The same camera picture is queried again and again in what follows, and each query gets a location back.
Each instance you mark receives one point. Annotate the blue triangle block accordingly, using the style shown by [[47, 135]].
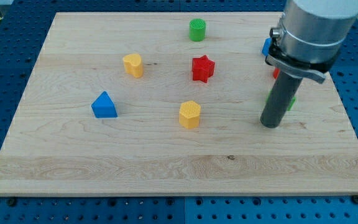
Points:
[[103, 107]]

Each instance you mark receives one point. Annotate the yellow hexagon block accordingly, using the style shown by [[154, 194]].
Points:
[[189, 114]]

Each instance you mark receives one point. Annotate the yellow heart block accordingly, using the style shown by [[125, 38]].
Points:
[[133, 65]]

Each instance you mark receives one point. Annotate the green star block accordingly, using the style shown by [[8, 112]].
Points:
[[290, 106]]

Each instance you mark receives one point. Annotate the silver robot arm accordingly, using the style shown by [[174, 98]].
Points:
[[304, 44]]

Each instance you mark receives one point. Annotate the red star block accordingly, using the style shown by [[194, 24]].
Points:
[[202, 68]]

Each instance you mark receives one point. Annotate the red circle block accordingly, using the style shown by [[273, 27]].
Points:
[[276, 73]]

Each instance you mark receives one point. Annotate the wooden board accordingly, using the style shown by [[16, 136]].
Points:
[[56, 147]]

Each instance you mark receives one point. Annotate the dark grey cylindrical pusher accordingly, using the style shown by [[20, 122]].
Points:
[[279, 99]]

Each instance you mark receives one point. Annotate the green cylinder block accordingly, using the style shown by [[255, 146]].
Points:
[[197, 29]]

